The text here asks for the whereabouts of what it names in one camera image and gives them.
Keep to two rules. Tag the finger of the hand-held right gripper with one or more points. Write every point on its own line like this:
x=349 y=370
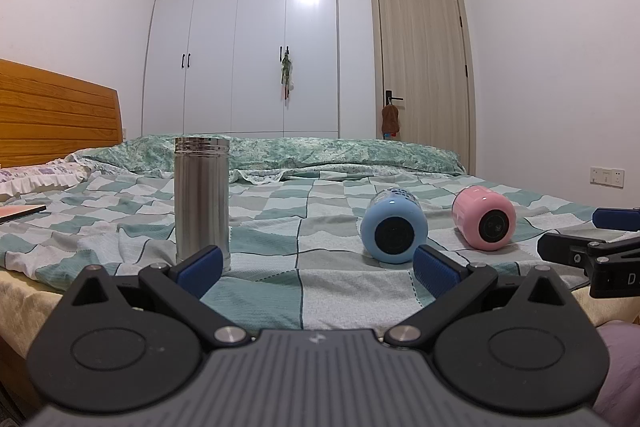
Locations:
x=619 y=219
x=562 y=249

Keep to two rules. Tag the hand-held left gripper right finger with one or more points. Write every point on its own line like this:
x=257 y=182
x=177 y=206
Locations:
x=436 y=271

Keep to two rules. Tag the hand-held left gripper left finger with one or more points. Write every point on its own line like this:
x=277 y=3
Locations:
x=199 y=271

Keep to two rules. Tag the blue cup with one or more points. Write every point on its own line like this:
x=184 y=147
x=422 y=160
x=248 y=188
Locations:
x=395 y=227

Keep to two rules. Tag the pink cup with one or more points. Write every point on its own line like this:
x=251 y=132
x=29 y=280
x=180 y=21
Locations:
x=482 y=219

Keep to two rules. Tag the stainless steel thermos flask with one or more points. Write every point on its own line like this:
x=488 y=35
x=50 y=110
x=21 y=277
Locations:
x=201 y=202

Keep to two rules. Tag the purple clothing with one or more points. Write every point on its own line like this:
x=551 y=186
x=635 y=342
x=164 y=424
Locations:
x=622 y=372

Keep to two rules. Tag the checkered bed sheet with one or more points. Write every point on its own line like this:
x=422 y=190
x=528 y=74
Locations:
x=310 y=277

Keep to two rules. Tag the brown hanging pouch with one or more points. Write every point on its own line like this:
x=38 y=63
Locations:
x=390 y=118

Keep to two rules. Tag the green floral quilt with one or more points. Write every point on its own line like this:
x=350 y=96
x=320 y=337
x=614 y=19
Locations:
x=310 y=154

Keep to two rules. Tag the beige mattress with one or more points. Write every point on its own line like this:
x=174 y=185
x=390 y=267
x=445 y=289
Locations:
x=22 y=302

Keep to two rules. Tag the floral pillow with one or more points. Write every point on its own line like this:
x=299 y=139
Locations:
x=35 y=179

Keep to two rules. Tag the flat pink book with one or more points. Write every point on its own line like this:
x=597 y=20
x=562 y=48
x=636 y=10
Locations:
x=17 y=212

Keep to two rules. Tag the light wooden door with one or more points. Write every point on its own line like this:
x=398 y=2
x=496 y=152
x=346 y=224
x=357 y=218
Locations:
x=425 y=72

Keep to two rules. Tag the wooden headboard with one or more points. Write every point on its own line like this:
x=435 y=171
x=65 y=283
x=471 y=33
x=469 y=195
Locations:
x=55 y=112

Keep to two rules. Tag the green hanging ornament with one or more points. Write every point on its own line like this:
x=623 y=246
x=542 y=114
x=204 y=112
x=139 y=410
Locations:
x=286 y=72

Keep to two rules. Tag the white wardrobe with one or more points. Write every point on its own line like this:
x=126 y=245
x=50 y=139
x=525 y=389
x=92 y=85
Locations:
x=240 y=42

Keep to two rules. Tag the white wall socket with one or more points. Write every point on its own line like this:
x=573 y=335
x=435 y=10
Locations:
x=607 y=176

